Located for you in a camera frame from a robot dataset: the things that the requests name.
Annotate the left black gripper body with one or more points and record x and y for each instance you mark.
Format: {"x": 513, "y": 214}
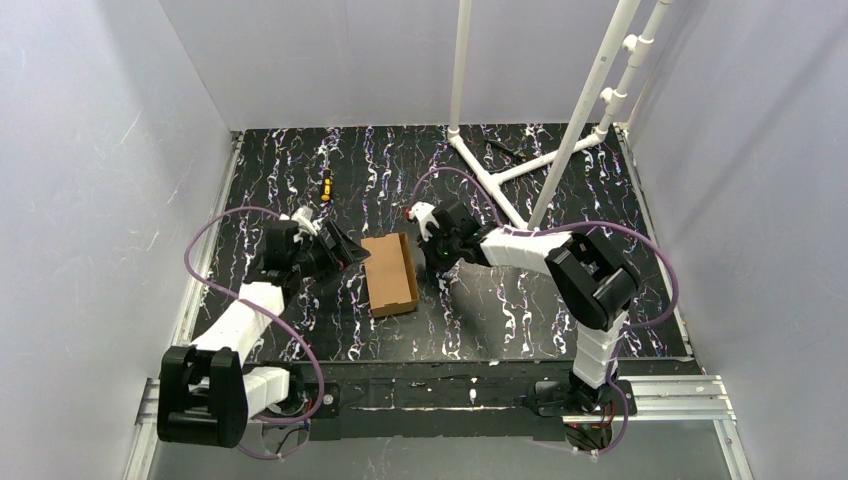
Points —
{"x": 335, "y": 240}

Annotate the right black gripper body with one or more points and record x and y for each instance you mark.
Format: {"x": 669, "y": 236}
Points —
{"x": 438, "y": 245}

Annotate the brown cardboard box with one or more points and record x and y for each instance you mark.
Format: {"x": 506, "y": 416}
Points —
{"x": 390, "y": 275}

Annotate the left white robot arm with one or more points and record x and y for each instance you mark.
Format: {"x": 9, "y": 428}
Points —
{"x": 206, "y": 396}

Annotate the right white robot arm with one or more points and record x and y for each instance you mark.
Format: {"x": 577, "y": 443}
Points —
{"x": 595, "y": 283}

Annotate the yellow black screwdriver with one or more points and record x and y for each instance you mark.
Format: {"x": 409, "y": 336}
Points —
{"x": 326, "y": 188}

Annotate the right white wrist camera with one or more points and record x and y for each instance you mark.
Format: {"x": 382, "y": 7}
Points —
{"x": 422, "y": 213}

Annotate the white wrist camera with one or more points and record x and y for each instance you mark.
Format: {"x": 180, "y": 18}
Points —
{"x": 306, "y": 227}
{"x": 422, "y": 213}

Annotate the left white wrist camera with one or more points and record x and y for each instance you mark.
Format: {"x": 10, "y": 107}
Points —
{"x": 306, "y": 227}

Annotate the white PVC pipe frame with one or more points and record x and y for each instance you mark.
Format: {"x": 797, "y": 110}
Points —
{"x": 583, "y": 81}

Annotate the aluminium base frame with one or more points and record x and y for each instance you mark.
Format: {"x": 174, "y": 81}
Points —
{"x": 441, "y": 399}

